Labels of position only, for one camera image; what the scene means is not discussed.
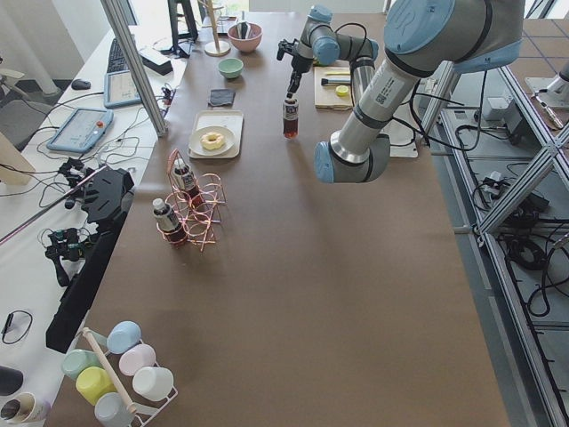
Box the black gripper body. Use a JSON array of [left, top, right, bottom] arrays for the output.
[[276, 39, 307, 92]]

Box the tea bottle white cap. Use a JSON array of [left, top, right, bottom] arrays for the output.
[[283, 97, 299, 139]]

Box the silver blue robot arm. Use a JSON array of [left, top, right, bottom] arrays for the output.
[[277, 1, 525, 183], [276, 4, 379, 100]]

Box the cream bunny tray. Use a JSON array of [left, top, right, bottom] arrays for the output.
[[188, 109, 244, 159]]

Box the tea bottle in rack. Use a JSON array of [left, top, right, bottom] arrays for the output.
[[152, 198, 187, 246], [173, 158, 200, 200]]

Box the steel muddler black tip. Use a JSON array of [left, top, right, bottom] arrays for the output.
[[320, 77, 351, 86]]

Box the wooden cutting board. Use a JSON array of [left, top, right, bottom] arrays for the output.
[[313, 67, 353, 109]]

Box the half lemon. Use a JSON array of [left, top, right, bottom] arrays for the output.
[[335, 85, 349, 97]]

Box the pink bowl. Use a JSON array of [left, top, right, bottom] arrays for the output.
[[228, 21, 262, 53]]

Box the mint green bowl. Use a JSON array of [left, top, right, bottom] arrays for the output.
[[218, 58, 244, 79]]

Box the steel ice scoop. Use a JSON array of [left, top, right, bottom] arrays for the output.
[[236, 12, 252, 40]]

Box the grey folded cloth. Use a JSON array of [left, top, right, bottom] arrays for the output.
[[208, 88, 236, 107]]

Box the wooden mug tree stand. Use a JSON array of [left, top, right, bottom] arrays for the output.
[[198, 0, 231, 57]]

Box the glazed donut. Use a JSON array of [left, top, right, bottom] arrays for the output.
[[200, 132, 226, 151]]

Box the white plate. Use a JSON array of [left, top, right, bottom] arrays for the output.
[[188, 125, 236, 157]]

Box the blue teach pendant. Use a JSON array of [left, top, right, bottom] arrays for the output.
[[46, 108, 114, 154], [103, 70, 141, 109]]

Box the black keyboard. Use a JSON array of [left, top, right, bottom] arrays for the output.
[[107, 38, 129, 74]]

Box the black computer mouse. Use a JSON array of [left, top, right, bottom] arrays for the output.
[[71, 79, 91, 91]]

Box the pink cup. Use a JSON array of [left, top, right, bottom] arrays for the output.
[[119, 343, 156, 376]]

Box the white cup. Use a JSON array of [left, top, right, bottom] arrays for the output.
[[132, 367, 173, 401]]

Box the green cup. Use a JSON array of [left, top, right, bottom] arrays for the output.
[[60, 349, 101, 381]]

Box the yellow cup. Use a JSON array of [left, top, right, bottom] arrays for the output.
[[75, 367, 116, 406]]

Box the grey blue cup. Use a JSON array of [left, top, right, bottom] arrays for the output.
[[94, 392, 134, 427]]

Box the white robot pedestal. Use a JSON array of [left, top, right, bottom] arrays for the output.
[[382, 113, 419, 158]]

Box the copper wire bottle rack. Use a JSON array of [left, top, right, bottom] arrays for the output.
[[155, 149, 227, 251]]

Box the aluminium frame post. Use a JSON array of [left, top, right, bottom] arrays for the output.
[[100, 0, 167, 137]]

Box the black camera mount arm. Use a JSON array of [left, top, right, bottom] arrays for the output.
[[45, 168, 134, 353]]

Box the white wire cup rack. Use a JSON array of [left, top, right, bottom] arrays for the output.
[[81, 327, 178, 426]]

